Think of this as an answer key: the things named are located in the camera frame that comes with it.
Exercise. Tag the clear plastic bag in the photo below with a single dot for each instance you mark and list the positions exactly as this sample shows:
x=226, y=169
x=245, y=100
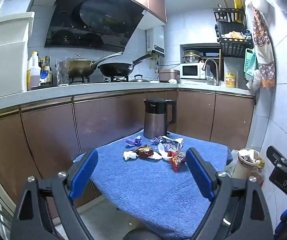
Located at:
x=231, y=167

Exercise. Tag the glass pitcher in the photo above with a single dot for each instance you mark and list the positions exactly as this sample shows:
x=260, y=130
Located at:
x=63, y=72

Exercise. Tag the black frying pan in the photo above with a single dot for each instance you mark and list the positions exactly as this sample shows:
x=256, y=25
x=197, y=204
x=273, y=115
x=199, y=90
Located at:
x=116, y=69

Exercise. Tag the brown rice cooker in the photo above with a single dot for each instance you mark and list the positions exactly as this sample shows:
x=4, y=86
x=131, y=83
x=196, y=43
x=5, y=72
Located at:
x=168, y=75

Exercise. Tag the floral apron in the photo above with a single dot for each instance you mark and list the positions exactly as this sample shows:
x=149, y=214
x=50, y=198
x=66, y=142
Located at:
x=262, y=42

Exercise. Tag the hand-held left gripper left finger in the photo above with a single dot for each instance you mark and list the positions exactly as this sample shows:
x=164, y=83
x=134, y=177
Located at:
x=83, y=177

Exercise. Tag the steel faucet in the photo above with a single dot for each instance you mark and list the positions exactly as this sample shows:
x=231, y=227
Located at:
x=214, y=67

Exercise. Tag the white cloth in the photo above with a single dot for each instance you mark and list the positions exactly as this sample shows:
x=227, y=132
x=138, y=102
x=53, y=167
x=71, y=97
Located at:
x=172, y=81

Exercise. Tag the black range hood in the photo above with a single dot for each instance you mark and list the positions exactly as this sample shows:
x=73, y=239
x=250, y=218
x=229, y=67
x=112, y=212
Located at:
x=96, y=17

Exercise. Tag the small purple wrapper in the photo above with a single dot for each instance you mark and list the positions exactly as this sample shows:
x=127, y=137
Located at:
x=155, y=140

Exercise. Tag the golden wok with lid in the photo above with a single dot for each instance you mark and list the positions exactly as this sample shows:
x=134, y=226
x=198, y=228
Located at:
x=81, y=67

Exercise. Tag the red snack packet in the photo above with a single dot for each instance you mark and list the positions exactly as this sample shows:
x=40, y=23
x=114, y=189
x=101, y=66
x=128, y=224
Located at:
x=176, y=161

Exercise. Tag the dark sauce bottle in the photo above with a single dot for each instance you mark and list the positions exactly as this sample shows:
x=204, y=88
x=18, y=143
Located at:
x=48, y=67

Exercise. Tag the silver white snack packet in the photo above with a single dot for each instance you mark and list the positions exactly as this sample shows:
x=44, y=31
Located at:
x=173, y=142

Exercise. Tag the purple candy wrapper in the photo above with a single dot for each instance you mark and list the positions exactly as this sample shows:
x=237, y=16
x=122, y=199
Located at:
x=131, y=142

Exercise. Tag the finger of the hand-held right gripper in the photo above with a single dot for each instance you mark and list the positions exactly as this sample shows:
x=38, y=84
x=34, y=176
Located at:
x=276, y=156

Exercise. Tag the white plastic bottle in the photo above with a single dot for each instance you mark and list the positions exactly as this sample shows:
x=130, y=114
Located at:
x=33, y=72

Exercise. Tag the blue towel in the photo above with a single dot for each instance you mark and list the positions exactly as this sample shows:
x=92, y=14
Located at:
x=146, y=187

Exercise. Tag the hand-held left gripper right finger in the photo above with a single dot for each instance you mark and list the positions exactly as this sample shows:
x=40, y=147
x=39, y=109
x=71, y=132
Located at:
x=201, y=175

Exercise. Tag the steel pot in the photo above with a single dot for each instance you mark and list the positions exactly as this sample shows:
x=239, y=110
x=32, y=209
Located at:
x=192, y=57

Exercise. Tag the white water heater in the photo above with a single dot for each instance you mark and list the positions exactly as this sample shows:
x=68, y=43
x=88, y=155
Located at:
x=156, y=40

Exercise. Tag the electric kettle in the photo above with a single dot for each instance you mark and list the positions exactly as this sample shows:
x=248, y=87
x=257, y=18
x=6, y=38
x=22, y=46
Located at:
x=156, y=120

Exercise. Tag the brown kitchen base cabinet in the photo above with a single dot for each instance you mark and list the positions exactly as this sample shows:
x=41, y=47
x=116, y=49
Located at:
x=108, y=120

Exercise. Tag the cooking oil bottle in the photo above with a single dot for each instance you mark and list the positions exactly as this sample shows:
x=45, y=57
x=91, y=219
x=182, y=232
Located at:
x=257, y=173

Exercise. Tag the yellow detergent bottle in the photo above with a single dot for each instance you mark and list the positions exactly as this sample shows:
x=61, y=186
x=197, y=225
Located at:
x=231, y=81

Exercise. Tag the black dish rack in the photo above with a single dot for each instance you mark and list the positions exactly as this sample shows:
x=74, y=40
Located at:
x=233, y=47

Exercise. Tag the cream ceramic pot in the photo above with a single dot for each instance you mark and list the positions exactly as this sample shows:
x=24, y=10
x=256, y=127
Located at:
x=242, y=167

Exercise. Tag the green grater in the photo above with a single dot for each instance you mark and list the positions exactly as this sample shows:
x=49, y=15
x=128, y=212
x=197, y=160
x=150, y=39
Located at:
x=249, y=63

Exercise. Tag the white microwave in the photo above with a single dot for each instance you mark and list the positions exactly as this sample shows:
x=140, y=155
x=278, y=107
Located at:
x=191, y=71

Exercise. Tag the white tissue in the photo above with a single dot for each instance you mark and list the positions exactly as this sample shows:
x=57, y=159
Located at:
x=129, y=155
x=158, y=155

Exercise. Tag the white countertop appliance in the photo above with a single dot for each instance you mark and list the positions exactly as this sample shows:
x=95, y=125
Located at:
x=6, y=62

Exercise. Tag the gas stove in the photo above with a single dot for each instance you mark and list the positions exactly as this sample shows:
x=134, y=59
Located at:
x=101, y=80

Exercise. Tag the yellow cup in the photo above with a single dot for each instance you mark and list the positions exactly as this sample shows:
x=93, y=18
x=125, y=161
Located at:
x=238, y=5

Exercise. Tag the glass pot lid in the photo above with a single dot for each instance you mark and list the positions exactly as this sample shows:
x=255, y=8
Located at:
x=139, y=79

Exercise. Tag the brown wall cabinet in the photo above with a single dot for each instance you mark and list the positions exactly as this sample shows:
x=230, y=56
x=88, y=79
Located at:
x=156, y=2

